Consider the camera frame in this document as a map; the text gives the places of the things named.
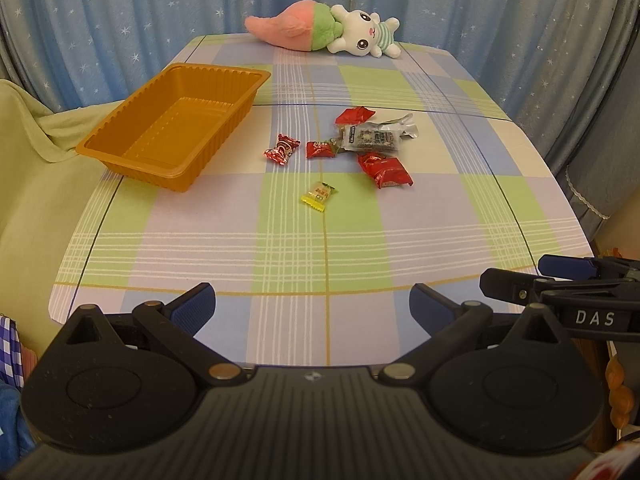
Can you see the red twisted candy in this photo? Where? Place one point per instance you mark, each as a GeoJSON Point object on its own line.
{"type": "Point", "coordinates": [283, 150]}

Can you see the small red candy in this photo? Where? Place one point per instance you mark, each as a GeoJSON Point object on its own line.
{"type": "Point", "coordinates": [320, 149]}

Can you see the yellow candy wrapper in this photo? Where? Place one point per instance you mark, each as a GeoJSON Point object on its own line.
{"type": "Point", "coordinates": [318, 195]}

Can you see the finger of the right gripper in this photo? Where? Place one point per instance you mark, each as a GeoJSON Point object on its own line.
{"type": "Point", "coordinates": [598, 288]}
{"type": "Point", "coordinates": [588, 268]}

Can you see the plaid tablecloth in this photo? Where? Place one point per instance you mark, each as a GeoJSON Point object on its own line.
{"type": "Point", "coordinates": [311, 262]}

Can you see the clear nut snack packet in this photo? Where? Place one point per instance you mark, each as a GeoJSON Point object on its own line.
{"type": "Point", "coordinates": [370, 137]}

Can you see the right hand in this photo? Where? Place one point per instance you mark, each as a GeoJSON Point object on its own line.
{"type": "Point", "coordinates": [621, 398]}

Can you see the silver green snack bag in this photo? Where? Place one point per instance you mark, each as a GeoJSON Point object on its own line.
{"type": "Point", "coordinates": [403, 120]}

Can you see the blue checkered cloth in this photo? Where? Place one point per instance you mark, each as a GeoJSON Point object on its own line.
{"type": "Point", "coordinates": [11, 366]}

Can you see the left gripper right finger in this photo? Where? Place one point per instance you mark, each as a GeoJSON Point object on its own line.
{"type": "Point", "coordinates": [454, 329]}

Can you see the orange plastic tray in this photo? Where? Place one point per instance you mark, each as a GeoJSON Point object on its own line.
{"type": "Point", "coordinates": [167, 131]}

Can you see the pink carrot bunny plush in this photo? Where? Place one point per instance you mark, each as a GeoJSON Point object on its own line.
{"type": "Point", "coordinates": [308, 25]}

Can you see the blue star curtain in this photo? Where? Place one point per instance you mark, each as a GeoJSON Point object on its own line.
{"type": "Point", "coordinates": [557, 67]}

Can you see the red square snack pouch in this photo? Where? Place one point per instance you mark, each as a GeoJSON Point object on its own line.
{"type": "Point", "coordinates": [354, 116]}

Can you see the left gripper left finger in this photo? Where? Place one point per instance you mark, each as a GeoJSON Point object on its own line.
{"type": "Point", "coordinates": [170, 328]}

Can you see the green cloth covered sofa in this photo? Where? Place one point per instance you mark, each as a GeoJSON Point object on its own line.
{"type": "Point", "coordinates": [45, 186]}

